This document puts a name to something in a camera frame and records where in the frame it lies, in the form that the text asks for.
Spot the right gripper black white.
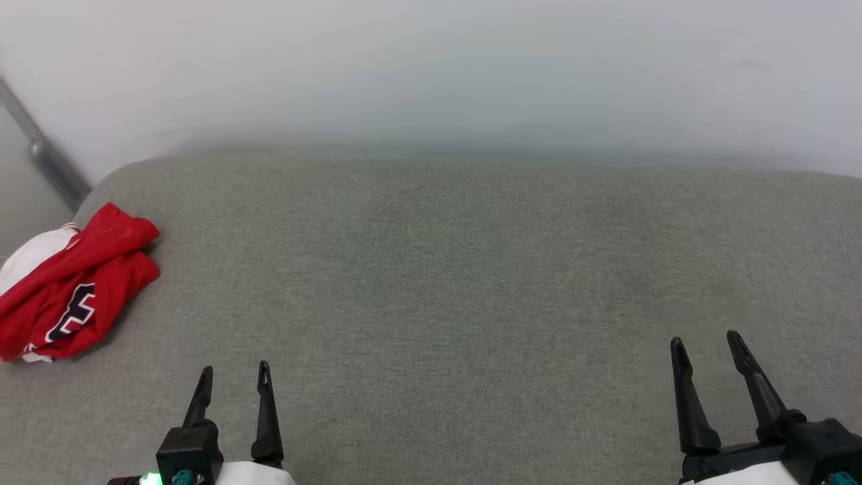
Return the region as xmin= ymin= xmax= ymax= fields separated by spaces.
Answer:
xmin=669 ymin=329 xmax=862 ymax=485

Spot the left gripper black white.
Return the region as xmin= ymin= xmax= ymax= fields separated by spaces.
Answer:
xmin=106 ymin=361 xmax=298 ymax=485

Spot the red and white jersey shirt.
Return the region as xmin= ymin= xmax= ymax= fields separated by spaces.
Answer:
xmin=0 ymin=202 xmax=162 ymax=364

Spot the grey fabric sofa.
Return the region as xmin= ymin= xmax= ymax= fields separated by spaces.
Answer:
xmin=0 ymin=152 xmax=862 ymax=485

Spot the grey metal pole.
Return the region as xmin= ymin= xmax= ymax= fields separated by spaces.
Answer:
xmin=0 ymin=77 xmax=92 ymax=213

